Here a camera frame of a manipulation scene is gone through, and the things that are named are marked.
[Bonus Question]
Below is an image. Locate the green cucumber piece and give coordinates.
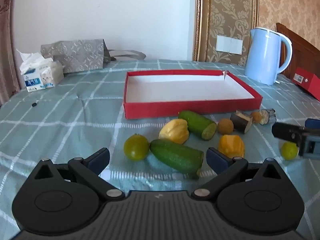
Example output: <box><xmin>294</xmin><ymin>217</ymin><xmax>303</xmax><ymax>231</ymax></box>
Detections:
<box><xmin>178</xmin><ymin>110</ymin><xmax>217</xmax><ymax>141</ymax></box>
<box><xmin>149</xmin><ymin>139</ymin><xmax>205</xmax><ymax>178</ymax></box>

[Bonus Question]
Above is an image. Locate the orange jackfruit pod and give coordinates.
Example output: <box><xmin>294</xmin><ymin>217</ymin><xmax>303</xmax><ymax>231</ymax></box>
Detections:
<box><xmin>218</xmin><ymin>134</ymin><xmax>245</xmax><ymax>158</ymax></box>

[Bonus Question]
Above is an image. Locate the red shallow cardboard box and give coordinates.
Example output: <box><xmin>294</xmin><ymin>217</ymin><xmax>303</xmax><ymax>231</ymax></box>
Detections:
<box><xmin>123</xmin><ymin>69</ymin><xmax>263</xmax><ymax>120</ymax></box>

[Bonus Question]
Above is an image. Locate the light blue kettle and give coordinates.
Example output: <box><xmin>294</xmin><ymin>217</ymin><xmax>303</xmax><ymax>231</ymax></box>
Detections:
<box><xmin>244</xmin><ymin>27</ymin><xmax>293</xmax><ymax>86</ymax></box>

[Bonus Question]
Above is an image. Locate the dark eggplant chunk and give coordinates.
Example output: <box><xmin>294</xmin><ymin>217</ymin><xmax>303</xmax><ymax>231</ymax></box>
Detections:
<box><xmin>230</xmin><ymin>110</ymin><xmax>253</xmax><ymax>133</ymax></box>

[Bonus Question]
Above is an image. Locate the wooden chair back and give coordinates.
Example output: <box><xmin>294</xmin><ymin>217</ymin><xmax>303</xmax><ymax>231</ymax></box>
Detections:
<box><xmin>276</xmin><ymin>22</ymin><xmax>320</xmax><ymax>80</ymax></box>

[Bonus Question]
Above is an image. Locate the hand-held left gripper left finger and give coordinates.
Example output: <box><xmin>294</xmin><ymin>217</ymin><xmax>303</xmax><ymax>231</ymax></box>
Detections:
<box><xmin>34</xmin><ymin>148</ymin><xmax>126</xmax><ymax>201</ymax></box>

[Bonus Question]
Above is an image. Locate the tissue pack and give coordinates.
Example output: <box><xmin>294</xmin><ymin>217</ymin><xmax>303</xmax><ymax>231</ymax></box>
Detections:
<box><xmin>16</xmin><ymin>49</ymin><xmax>64</xmax><ymax>92</ymax></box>

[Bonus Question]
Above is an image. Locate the pink patterned curtain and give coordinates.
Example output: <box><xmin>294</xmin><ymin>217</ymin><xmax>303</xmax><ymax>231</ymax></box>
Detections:
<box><xmin>0</xmin><ymin>0</ymin><xmax>21</xmax><ymax>105</ymax></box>

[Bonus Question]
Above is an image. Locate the green tomato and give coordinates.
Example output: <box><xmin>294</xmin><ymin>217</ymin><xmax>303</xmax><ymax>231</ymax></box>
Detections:
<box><xmin>123</xmin><ymin>134</ymin><xmax>150</xmax><ymax>162</ymax></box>

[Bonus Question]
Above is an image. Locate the red lidded box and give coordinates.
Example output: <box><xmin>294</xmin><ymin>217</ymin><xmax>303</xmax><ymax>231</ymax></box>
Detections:
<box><xmin>291</xmin><ymin>67</ymin><xmax>320</xmax><ymax>98</ymax></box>

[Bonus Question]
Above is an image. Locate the gold wall panel frame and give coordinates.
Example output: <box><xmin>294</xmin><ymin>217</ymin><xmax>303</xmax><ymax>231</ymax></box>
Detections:
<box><xmin>192</xmin><ymin>0</ymin><xmax>259</xmax><ymax>63</ymax></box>

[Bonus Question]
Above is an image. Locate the brown longan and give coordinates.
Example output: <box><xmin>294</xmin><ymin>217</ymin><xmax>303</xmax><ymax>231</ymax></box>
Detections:
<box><xmin>217</xmin><ymin>119</ymin><xmax>234</xmax><ymax>135</ymax></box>

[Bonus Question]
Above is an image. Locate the green lime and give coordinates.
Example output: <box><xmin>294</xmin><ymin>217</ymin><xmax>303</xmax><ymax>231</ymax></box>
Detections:
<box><xmin>280</xmin><ymin>142</ymin><xmax>299</xmax><ymax>160</ymax></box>

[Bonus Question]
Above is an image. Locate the white wall switch plate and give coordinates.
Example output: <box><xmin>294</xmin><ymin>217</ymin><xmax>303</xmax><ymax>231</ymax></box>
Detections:
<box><xmin>216</xmin><ymin>35</ymin><xmax>243</xmax><ymax>55</ymax></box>

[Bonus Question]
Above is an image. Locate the grey patterned bag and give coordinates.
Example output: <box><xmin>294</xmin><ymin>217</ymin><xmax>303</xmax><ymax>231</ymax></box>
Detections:
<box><xmin>40</xmin><ymin>39</ymin><xmax>147</xmax><ymax>73</ymax></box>

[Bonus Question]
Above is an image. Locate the pale yellow jackfruit pod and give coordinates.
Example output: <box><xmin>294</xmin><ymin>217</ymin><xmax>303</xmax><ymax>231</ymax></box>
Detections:
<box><xmin>158</xmin><ymin>119</ymin><xmax>190</xmax><ymax>145</ymax></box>

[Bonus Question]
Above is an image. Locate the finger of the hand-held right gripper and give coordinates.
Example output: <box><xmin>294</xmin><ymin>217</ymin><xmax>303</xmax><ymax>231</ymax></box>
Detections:
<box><xmin>272</xmin><ymin>122</ymin><xmax>308</xmax><ymax>143</ymax></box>
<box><xmin>305</xmin><ymin>119</ymin><xmax>320</xmax><ymax>130</ymax></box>

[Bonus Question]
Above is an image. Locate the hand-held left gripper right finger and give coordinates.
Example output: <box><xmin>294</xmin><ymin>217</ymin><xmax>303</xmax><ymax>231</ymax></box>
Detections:
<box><xmin>191</xmin><ymin>147</ymin><xmax>288</xmax><ymax>201</ymax></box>

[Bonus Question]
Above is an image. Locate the dark round eggplant slice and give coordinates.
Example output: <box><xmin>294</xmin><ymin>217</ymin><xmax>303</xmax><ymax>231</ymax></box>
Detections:
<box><xmin>259</xmin><ymin>109</ymin><xmax>277</xmax><ymax>126</ymax></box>

